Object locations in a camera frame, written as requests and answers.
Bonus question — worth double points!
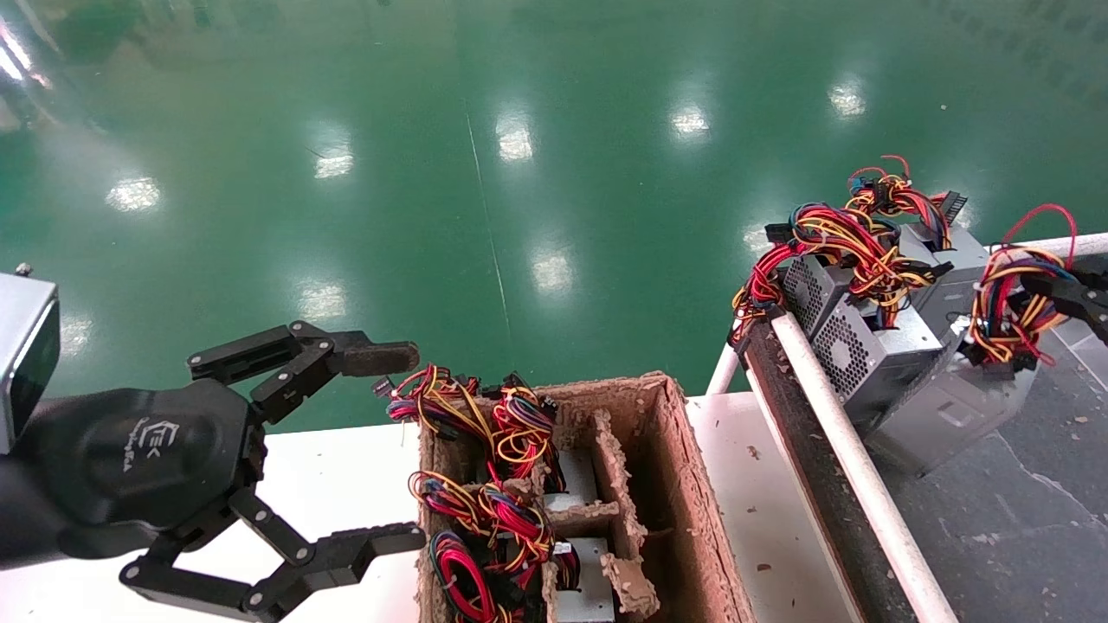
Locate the grey power supply with coloured wires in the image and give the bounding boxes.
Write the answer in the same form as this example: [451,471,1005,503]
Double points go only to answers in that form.
[844,156,992,347]

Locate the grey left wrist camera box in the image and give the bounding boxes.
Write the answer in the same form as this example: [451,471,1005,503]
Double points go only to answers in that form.
[0,264,61,455]

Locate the power supply with red loop wire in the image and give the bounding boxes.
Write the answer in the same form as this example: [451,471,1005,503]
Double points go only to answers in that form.
[866,203,1083,477]

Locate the silver power supply with mesh grille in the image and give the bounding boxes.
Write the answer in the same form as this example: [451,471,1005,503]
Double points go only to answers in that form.
[727,203,953,438]

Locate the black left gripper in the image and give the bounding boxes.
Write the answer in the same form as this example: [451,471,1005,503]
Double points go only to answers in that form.
[0,320,427,623]

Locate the dark grey conveyor belt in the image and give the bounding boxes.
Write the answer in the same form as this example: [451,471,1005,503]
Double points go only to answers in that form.
[744,234,1108,623]

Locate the brown cardboard divider box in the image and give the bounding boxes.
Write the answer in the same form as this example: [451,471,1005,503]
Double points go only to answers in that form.
[415,372,758,623]

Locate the long white conveyor rail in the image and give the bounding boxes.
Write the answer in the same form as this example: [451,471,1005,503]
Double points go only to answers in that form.
[770,313,957,623]

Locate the white conveyor frame tube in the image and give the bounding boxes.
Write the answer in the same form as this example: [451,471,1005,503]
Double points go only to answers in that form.
[987,232,1108,260]
[705,344,747,396]

